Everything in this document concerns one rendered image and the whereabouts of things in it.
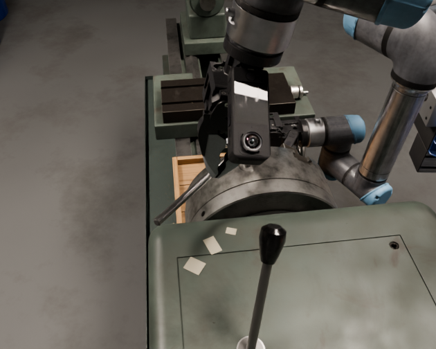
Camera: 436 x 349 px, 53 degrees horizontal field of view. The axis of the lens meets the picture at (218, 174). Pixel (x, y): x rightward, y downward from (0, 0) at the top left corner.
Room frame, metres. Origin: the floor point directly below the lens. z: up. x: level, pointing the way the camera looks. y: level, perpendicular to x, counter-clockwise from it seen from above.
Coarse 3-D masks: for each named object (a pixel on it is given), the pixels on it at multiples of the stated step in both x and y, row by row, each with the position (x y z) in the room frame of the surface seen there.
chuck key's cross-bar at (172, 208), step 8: (208, 176) 0.49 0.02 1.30; (200, 184) 0.47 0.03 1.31; (192, 192) 0.45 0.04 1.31; (176, 200) 0.43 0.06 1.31; (184, 200) 0.43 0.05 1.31; (168, 208) 0.41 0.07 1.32; (176, 208) 0.42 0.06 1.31; (160, 216) 0.39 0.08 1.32; (168, 216) 0.40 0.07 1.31; (160, 224) 0.38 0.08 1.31
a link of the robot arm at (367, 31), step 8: (432, 8) 0.94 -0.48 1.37; (344, 16) 0.92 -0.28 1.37; (344, 24) 0.92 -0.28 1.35; (352, 24) 0.89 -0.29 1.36; (360, 24) 0.87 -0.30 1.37; (368, 24) 0.86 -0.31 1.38; (352, 32) 0.89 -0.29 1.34; (360, 32) 0.87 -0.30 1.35; (368, 32) 0.85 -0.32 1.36; (376, 32) 0.84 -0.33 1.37; (384, 32) 0.82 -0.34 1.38; (360, 40) 0.88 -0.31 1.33; (368, 40) 0.85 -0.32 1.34; (376, 40) 0.83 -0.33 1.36; (384, 40) 0.82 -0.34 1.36; (376, 48) 0.84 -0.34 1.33; (384, 48) 0.82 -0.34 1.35
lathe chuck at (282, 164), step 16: (272, 160) 0.60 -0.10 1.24; (288, 160) 0.60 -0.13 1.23; (224, 176) 0.57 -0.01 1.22; (240, 176) 0.56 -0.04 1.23; (256, 176) 0.56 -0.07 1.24; (272, 176) 0.55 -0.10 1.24; (288, 176) 0.56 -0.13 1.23; (304, 176) 0.57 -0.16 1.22; (320, 176) 0.60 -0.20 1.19; (208, 192) 0.56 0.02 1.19; (192, 208) 0.55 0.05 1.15
